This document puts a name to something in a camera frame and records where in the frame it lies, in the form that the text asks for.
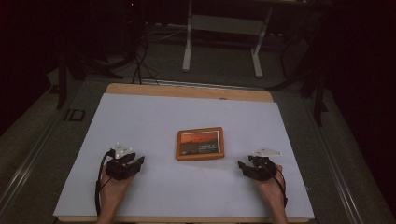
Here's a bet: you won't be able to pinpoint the black floor cables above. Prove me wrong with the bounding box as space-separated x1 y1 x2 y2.
122 3 188 87

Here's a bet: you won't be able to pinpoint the black rectangular floor bracket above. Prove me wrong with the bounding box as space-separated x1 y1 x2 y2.
63 108 87 122

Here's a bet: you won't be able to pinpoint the white table mat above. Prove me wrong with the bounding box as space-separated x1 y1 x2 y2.
52 92 316 220

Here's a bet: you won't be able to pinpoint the white metal table frame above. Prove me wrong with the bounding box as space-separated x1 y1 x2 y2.
181 0 275 79

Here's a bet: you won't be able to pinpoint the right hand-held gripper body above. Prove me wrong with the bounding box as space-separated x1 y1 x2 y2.
248 146 284 182

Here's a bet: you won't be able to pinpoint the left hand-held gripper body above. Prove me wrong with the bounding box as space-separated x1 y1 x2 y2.
105 142 136 182

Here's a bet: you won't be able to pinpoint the black metal stand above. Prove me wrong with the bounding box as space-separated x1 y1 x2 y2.
264 12 331 128
55 50 125 110

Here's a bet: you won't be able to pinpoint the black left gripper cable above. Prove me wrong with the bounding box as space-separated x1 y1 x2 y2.
94 148 117 217

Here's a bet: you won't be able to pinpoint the wooden photo frame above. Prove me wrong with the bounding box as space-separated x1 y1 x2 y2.
175 126 226 162

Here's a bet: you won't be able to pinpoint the person's left hand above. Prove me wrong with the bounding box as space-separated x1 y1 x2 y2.
98 169 138 207

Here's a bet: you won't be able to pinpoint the metal floor rail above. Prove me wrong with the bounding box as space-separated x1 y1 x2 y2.
300 92 365 224
0 92 76 216

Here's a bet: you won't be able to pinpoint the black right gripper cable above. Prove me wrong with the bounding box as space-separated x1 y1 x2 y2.
262 163 289 209

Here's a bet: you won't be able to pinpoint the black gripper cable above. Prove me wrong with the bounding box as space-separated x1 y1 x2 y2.
94 148 117 217
262 163 289 209

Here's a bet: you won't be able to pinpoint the person's right hand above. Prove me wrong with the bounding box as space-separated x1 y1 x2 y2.
251 163 288 207

